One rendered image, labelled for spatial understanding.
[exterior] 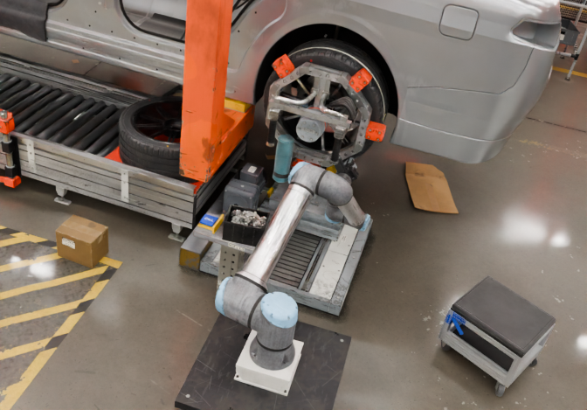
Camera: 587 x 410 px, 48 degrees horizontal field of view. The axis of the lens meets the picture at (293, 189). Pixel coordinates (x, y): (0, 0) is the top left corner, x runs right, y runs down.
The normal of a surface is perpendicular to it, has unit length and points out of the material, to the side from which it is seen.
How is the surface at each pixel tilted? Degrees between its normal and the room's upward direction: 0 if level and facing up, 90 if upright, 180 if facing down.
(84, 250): 90
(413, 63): 90
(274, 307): 5
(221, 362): 0
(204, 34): 90
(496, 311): 0
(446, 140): 90
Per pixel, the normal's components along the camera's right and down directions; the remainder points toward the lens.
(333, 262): 0.14, -0.81
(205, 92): -0.30, 0.51
